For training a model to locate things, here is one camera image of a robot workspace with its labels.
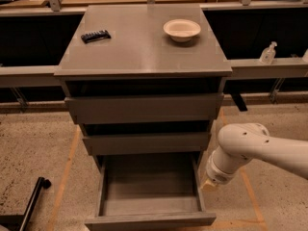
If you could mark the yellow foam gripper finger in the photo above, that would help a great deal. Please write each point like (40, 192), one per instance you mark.
(209, 186)

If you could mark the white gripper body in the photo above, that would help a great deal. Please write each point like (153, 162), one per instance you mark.
(218, 174)

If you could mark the grey bottom drawer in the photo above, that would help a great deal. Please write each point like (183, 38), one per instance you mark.
(149, 192)

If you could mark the grey drawer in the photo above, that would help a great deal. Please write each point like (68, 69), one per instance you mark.
(149, 192)
(136, 109)
(146, 143)

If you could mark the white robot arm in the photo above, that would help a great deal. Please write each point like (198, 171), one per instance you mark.
(240, 143)

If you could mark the grey middle drawer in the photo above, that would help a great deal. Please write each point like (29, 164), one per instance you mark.
(146, 143)

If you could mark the grey top drawer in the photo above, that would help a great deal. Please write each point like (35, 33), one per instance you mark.
(136, 109)

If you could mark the grey drawer cabinet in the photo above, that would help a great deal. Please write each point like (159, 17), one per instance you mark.
(140, 59)

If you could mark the white paper bowl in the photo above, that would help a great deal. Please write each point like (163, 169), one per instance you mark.
(181, 30)

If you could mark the grey metal railing frame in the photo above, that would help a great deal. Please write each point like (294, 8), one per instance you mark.
(292, 13)

